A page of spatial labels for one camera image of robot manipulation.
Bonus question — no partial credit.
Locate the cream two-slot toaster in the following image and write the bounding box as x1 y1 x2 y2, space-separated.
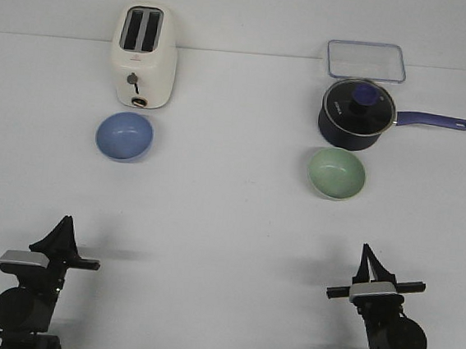
110 1 178 109

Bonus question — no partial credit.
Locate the dark blue saucepan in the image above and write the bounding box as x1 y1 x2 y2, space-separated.
317 96 466 151

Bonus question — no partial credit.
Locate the green bowl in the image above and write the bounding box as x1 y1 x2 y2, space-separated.
307 147 367 200

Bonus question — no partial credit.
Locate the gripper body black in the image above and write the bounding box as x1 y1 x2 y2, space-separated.
325 278 427 305
29 242 100 286

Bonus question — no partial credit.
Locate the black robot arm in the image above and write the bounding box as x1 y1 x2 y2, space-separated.
325 243 428 349
0 215 100 349

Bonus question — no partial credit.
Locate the blue bowl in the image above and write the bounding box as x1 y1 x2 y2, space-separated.
95 112 155 163

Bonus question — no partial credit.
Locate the glass lid with blue knob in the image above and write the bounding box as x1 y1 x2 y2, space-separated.
323 79 396 136

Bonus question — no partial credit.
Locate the clear plastic container blue rim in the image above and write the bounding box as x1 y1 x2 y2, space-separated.
326 39 407 84

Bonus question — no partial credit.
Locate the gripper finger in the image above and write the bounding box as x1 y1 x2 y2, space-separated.
353 243 370 284
39 215 71 253
365 245 395 284
66 216 78 255

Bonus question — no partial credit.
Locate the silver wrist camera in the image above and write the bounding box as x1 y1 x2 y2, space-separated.
0 250 49 268
348 281 398 303

